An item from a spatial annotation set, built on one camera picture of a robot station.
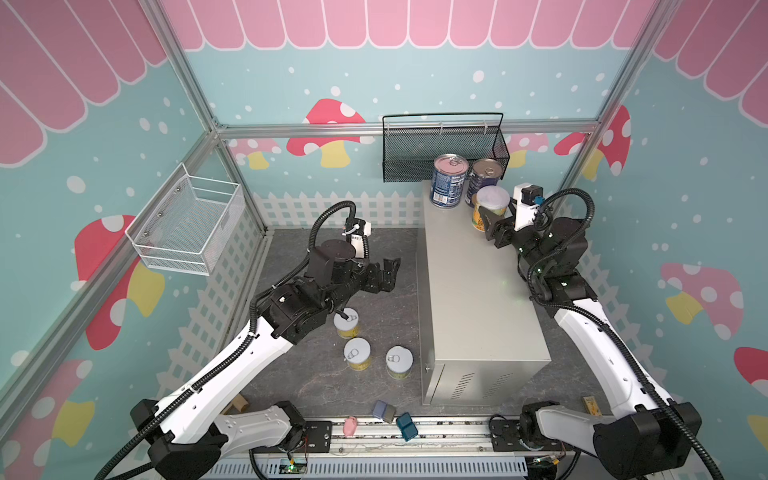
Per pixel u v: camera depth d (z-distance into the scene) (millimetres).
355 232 521
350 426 753
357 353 831
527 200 550
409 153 944
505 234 612
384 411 773
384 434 759
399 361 810
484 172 707
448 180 701
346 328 890
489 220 669
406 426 747
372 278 570
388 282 581
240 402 782
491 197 684
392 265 572
